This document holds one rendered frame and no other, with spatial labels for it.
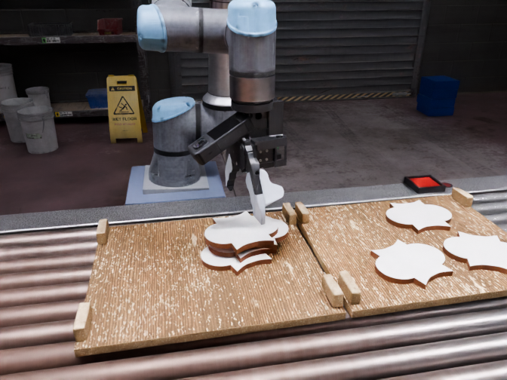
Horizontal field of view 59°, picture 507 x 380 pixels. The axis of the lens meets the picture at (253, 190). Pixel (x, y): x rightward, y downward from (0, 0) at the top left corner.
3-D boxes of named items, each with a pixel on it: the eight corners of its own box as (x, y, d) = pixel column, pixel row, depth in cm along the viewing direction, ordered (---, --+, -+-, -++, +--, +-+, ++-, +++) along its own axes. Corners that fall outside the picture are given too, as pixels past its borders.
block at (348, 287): (336, 283, 77) (337, 270, 75) (346, 282, 77) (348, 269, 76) (350, 306, 71) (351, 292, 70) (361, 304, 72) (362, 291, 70)
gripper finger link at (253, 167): (266, 191, 73) (253, 141, 74) (258, 193, 72) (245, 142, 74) (256, 197, 77) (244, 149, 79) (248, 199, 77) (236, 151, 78)
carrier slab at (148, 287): (102, 234, 95) (100, 227, 94) (288, 216, 102) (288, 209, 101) (75, 357, 64) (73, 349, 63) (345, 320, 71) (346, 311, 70)
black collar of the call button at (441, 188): (403, 182, 120) (404, 176, 119) (429, 179, 121) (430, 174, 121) (417, 194, 113) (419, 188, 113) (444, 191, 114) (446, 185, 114)
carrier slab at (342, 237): (291, 216, 102) (292, 209, 101) (453, 200, 109) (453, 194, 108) (351, 319, 71) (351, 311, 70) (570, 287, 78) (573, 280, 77)
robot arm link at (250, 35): (271, -2, 72) (282, 1, 65) (270, 67, 77) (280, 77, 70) (223, -1, 71) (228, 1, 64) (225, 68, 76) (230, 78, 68)
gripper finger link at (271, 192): (293, 216, 75) (280, 164, 76) (262, 223, 73) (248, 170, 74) (286, 219, 78) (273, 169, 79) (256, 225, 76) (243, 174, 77)
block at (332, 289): (320, 286, 76) (321, 272, 75) (330, 284, 76) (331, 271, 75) (332, 309, 71) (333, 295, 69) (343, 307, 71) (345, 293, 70)
